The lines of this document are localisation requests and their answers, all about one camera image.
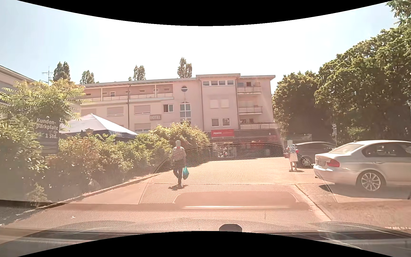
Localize white tent canopy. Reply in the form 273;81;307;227
60;114;139;140

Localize group of large trees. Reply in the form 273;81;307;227
272;0;411;145

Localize silver saloon car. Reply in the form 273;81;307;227
313;140;411;193

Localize row of poplar trees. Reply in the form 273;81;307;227
52;57;193;85

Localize pale pink hotel building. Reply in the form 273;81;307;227
73;74;282;144

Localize car's own bonnet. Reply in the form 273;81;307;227
0;220;411;257

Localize person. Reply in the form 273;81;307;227
171;140;190;188
286;139;299;172

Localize dark grey car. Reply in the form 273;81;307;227
294;141;339;168

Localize reddish paved road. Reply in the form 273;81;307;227
0;156;411;232

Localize green bushes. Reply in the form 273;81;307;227
0;121;211;203

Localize small leafy tree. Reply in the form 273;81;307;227
0;79;86;126

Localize dark parking sign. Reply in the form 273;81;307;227
34;117;61;156

